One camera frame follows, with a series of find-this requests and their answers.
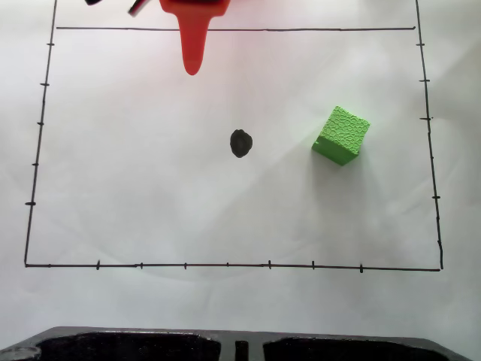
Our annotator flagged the white paper sheet with frame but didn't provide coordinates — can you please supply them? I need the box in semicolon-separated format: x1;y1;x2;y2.
0;0;481;349

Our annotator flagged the green textured foam cube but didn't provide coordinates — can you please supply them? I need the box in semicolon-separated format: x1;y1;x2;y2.
310;105;371;168

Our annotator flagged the black marker dot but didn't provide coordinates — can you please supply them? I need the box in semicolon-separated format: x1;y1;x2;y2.
229;129;254;159

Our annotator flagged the black plastic frame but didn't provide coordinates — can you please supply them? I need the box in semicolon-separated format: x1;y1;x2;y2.
0;326;481;361

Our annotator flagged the black cable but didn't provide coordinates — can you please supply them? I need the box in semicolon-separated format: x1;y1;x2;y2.
127;0;148;18

